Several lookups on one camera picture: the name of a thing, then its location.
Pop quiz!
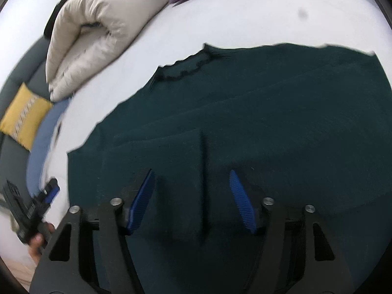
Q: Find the person's left hand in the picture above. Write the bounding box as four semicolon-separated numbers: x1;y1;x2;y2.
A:
28;233;45;266

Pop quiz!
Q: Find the yellow patterned cushion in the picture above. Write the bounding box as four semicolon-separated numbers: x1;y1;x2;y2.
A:
1;83;53;151

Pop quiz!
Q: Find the white bed sheet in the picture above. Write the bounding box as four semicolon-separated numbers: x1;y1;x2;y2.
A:
41;0;391;227

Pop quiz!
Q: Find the blue pillow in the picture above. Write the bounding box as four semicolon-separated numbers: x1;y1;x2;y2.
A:
26;98;70;197

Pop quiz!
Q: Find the rolled beige duvet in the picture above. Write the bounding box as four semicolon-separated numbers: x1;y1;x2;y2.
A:
45;0;169;102

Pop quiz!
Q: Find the dark green knit sweater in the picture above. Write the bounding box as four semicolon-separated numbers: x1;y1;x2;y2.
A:
68;44;391;293

